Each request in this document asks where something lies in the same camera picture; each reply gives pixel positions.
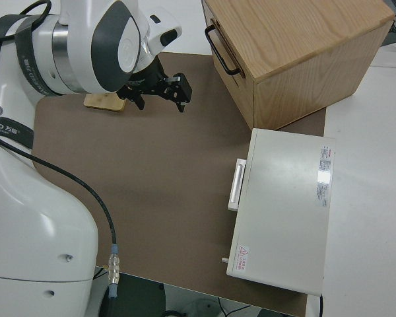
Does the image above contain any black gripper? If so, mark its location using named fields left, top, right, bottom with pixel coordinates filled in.
left=116, top=57, right=193, bottom=114

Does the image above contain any wooden mug tree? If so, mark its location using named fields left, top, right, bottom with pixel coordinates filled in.
left=83, top=92, right=126, bottom=113

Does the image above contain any brown table mat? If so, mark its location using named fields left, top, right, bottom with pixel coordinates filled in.
left=29, top=52, right=327, bottom=317

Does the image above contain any light wooden drawer box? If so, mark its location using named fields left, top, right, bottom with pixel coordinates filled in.
left=201, top=0, right=395, bottom=131

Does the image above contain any white toaster oven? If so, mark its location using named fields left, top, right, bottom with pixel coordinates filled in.
left=221, top=127, right=337, bottom=297

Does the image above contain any black metal box handle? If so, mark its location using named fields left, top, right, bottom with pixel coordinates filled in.
left=204, top=25, right=242, bottom=76

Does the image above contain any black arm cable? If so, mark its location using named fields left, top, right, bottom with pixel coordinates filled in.
left=0, top=133, right=121, bottom=317

